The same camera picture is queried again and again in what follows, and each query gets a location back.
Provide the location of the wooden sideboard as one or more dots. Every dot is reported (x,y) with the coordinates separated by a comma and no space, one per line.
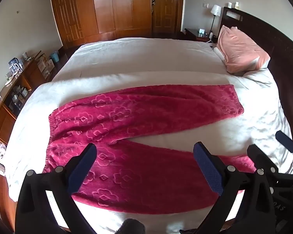
(12,97)

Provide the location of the blue plastic bin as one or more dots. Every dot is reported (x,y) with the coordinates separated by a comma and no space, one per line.
(54,56)

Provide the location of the brown wooden door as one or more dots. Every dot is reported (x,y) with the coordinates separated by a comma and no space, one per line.
(164,4)

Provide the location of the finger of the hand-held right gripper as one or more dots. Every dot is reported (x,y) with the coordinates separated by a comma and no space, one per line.
(287,140)
(258,156)

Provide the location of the pink pillow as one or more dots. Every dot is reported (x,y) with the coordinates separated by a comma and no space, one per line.
(239,48)

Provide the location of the dark wooden headboard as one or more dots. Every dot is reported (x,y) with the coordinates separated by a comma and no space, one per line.
(285,43)

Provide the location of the glass kettle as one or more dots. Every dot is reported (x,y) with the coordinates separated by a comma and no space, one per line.
(14,64)

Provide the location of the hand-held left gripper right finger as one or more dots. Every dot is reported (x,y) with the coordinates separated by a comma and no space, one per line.
(207,168)

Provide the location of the bed with white cover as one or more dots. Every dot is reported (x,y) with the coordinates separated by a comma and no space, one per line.
(136,53)

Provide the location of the brown wooden wardrobe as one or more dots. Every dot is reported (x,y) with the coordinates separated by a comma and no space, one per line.
(97,7)

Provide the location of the dark wooden nightstand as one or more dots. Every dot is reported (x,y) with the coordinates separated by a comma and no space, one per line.
(194,34)

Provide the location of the red fleece flower-pattern pants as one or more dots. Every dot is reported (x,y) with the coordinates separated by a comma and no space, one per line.
(136,112)

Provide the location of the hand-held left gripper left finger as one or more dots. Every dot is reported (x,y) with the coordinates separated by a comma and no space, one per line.
(83,167)

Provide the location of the white shade table lamp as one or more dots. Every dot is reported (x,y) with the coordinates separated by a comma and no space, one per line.
(215,11)

